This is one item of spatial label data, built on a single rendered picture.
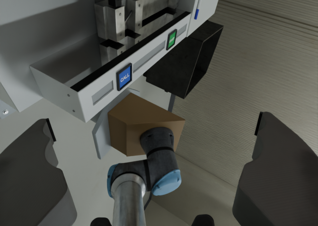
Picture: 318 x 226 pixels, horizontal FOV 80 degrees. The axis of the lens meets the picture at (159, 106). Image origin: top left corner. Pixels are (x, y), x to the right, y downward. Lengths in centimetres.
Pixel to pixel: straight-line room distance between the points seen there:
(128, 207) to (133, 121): 34
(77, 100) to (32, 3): 20
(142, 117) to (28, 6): 51
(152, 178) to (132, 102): 33
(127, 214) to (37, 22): 47
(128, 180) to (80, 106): 34
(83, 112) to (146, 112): 41
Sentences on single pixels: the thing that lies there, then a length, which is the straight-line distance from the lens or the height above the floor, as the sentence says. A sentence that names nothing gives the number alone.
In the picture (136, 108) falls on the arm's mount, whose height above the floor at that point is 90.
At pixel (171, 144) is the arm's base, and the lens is 80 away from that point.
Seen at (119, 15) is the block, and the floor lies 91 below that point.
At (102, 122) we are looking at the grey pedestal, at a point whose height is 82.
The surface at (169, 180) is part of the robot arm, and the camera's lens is 71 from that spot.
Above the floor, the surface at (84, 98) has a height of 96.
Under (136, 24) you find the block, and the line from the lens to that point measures 58.
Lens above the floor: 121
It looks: 16 degrees down
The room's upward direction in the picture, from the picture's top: 116 degrees clockwise
